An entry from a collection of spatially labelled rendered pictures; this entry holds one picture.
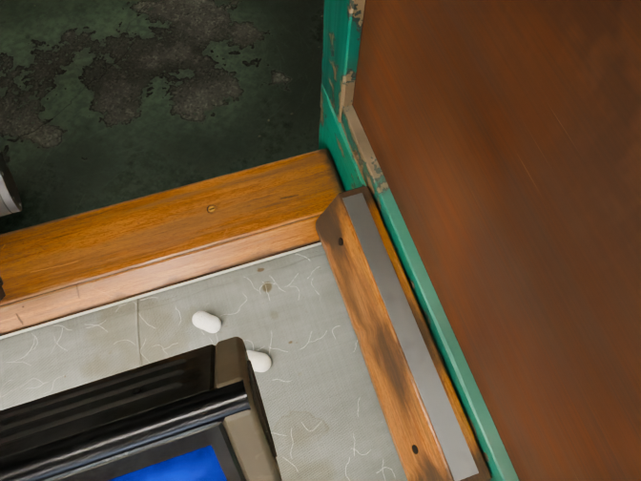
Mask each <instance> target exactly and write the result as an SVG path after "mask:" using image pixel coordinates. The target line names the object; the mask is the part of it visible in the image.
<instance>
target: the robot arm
mask: <svg viewBox="0 0 641 481"><path fill-rule="evenodd" d="M20 211H22V202H21V198H20V196H19V192H18V188H17V186H16V184H15V181H14V179H13V177H12V174H11V172H10V169H9V167H8V164H7V163H6V161H5V160H4V159H3V157H2V154H1V152H0V217H3V216H5V215H9V214H12V213H16V212H20ZM3 284H4V283H3V281H2V279H1V276H0V301H1V300H2V299H3V298H4V297H5V296H6V294H5V291H4V289H3V287H2V285H3Z"/></svg>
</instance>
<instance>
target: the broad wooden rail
mask: <svg viewBox="0 0 641 481"><path fill-rule="evenodd" d="M344 191H345V190H344V188H343V185H342V183H341V179H340V176H339V174H338V171H337V169H336V166H335V164H334V161H333V159H332V157H331V155H330V153H329V151H328V149H327V148H324V149H320V150H318V151H314V152H310V153H306V154H303V155H299V156H295V157H289V158H286V159H282V160H278V161H274V162H271V163H267V164H263V165H260V166H257V167H253V168H249V169H245V170H241V171H238V172H234V173H231V174H227V175H224V176H220V177H216V178H210V179H206V180H203V181H199V182H195V183H192V184H188V185H184V186H180V187H177V188H174V189H170V190H166V191H162V192H159V193H155V194H151V195H148V196H145V197H141V198H137V199H131V200H127V201H123V202H119V203H116V204H113V205H109V206H105V207H101V208H98V209H94V210H91V211H87V212H84V213H80V214H76V215H72V216H68V217H65V218H62V219H58V220H52V221H48V222H44V223H40V224H37V225H34V226H30V227H26V228H23V229H19V230H15V231H11V232H8V233H5V234H1V235H0V276H1V279H2V281H3V283H4V284H3V285H2V287H3V289H4V291H5V294H6V296H5V297H4V298H3V299H2V300H1V301H0V336H4V335H7V334H10V333H13V332H16V331H20V330H23V329H27V328H30V327H33V326H37V325H40V324H45V323H48V322H52V321H55V320H59V319H62V318H65V317H69V316H71V315H75V314H78V313H81V312H85V311H88V310H92V309H95V308H98V307H101V306H104V305H108V304H111V303H117V302H120V301H124V300H127V299H130V298H133V297H136V296H140V295H143V294H146V293H150V292H153V291H157V290H159V289H162V288H166V287H169V286H173V285H176V284H179V283H183V282H188V281H191V280H194V279H198V278H201V277H205V276H208V275H211V274H215V273H217V272H221V271H224V270H227V269H231V268H234V267H238V266H241V265H244V264H247V263H250V262H254V261H259V260H263V259H266V258H270V257H273V256H276V255H279V254H282V253H286V252H289V251H292V250H296V249H299V248H302V247H305V246H308V245H312V244H315V243H319V242H321V241H320V238H319V235H318V233H317V230H316V221H317V219H318V218H319V216H320V215H321V214H322V213H323V211H324V210H325V209H326V208H327V207H328V205H329V204H330V203H331V202H332V201H333V199H334V198H335V197H336V196H337V195H338V193H341V192H344Z"/></svg>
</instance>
